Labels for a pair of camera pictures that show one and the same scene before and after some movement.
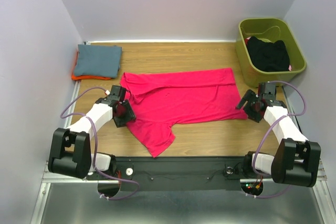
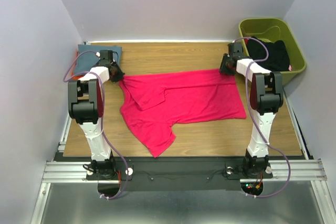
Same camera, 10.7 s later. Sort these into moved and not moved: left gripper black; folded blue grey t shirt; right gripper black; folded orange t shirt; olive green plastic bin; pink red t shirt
Moved: left gripper black; right gripper black
Not moved: pink red t shirt; olive green plastic bin; folded blue grey t shirt; folded orange t shirt
